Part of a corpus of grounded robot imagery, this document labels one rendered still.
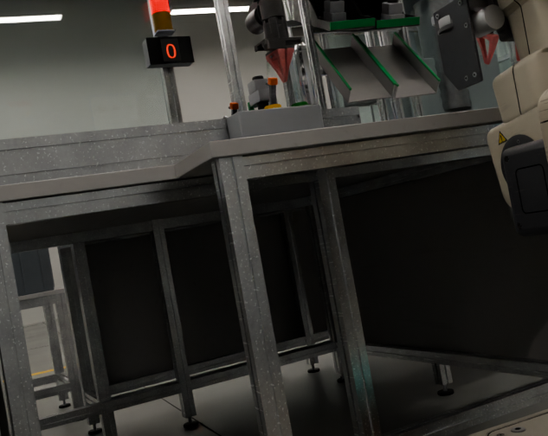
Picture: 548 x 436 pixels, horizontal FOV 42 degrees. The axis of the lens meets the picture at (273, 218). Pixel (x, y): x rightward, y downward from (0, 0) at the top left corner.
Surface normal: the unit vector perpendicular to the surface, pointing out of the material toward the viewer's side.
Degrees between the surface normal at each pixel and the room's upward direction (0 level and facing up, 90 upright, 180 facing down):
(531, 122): 90
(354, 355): 90
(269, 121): 90
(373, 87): 45
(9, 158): 90
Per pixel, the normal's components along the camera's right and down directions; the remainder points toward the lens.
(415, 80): 0.07, -0.75
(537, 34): -0.92, 0.15
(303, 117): 0.43, -0.10
